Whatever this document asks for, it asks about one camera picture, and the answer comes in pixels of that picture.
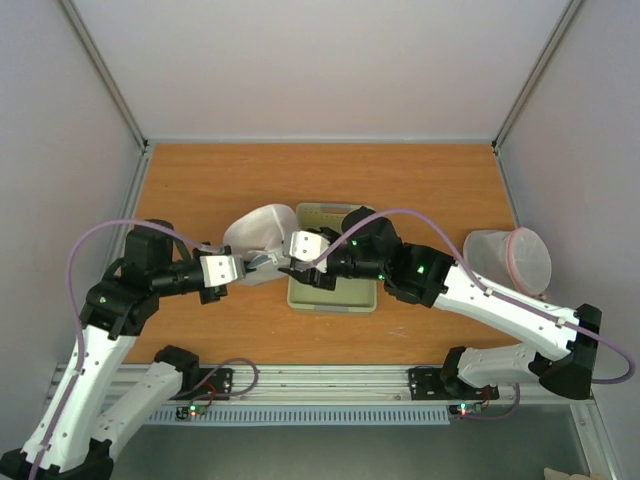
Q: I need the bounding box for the white mesh laundry bag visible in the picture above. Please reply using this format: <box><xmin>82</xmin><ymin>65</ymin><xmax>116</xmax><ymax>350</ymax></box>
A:
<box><xmin>223</xmin><ymin>204</ymin><xmax>299</xmax><ymax>287</ymax></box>

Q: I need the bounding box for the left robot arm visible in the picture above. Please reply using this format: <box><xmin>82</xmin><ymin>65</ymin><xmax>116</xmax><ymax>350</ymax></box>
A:
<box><xmin>1</xmin><ymin>219</ymin><xmax>245</xmax><ymax>479</ymax></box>

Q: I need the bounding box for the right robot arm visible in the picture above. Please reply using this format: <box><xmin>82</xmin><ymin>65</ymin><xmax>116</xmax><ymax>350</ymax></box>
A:
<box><xmin>282</xmin><ymin>207</ymin><xmax>602</xmax><ymax>400</ymax></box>

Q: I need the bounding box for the pink-rimmed mesh laundry bag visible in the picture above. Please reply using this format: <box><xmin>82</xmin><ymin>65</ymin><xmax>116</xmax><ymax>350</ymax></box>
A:
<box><xmin>463</xmin><ymin>227</ymin><xmax>552</xmax><ymax>297</ymax></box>

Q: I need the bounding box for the green plastic basket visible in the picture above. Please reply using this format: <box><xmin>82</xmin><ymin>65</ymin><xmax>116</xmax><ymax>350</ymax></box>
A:
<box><xmin>287</xmin><ymin>202</ymin><xmax>377</xmax><ymax>315</ymax></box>

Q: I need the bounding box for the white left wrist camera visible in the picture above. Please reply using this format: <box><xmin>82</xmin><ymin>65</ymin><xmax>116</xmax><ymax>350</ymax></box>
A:
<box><xmin>199</xmin><ymin>255</ymin><xmax>245</xmax><ymax>288</ymax></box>

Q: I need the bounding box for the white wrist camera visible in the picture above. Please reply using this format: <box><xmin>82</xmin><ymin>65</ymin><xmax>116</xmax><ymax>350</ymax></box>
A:
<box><xmin>199</xmin><ymin>255</ymin><xmax>245</xmax><ymax>288</ymax></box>
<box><xmin>283</xmin><ymin>230</ymin><xmax>329</xmax><ymax>273</ymax></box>

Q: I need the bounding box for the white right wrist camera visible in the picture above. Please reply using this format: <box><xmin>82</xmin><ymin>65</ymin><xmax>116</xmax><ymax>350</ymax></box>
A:
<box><xmin>283</xmin><ymin>230</ymin><xmax>329</xmax><ymax>273</ymax></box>

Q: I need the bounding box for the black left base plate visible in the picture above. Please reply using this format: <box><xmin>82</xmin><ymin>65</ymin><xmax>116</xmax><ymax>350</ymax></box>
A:
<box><xmin>171</xmin><ymin>367</ymin><xmax>234</xmax><ymax>401</ymax></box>

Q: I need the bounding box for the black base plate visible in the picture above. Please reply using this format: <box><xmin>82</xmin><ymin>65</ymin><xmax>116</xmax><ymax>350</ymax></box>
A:
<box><xmin>407</xmin><ymin>366</ymin><xmax>500</xmax><ymax>401</ymax></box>
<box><xmin>171</xmin><ymin>367</ymin><xmax>234</xmax><ymax>401</ymax></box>

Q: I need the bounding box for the aluminium front rail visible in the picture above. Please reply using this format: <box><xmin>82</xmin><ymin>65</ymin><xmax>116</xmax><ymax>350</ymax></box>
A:
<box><xmin>45</xmin><ymin>363</ymin><xmax>594</xmax><ymax>405</ymax></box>

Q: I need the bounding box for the grey slotted cable duct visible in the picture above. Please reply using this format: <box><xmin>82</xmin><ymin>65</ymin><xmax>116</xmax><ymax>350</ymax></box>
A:
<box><xmin>146</xmin><ymin>405</ymin><xmax>450</xmax><ymax>427</ymax></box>

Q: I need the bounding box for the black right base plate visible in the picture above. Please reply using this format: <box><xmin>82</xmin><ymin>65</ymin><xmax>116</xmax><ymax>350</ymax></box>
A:
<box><xmin>407</xmin><ymin>366</ymin><xmax>500</xmax><ymax>401</ymax></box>

